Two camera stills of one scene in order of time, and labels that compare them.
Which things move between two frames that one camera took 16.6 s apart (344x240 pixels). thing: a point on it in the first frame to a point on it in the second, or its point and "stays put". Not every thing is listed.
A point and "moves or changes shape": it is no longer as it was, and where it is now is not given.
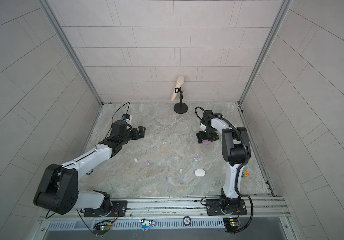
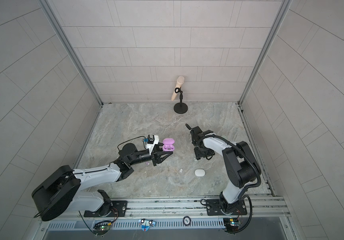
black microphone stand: [180, 108] stays put
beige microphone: [180, 81] stays put
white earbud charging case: [199, 172] stays put
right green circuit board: [231, 224] stays put
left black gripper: [141, 133] to [155, 158]
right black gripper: [214, 138] to [210, 154]
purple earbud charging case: [206, 142] moves or changes shape
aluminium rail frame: [269, 209] stays put
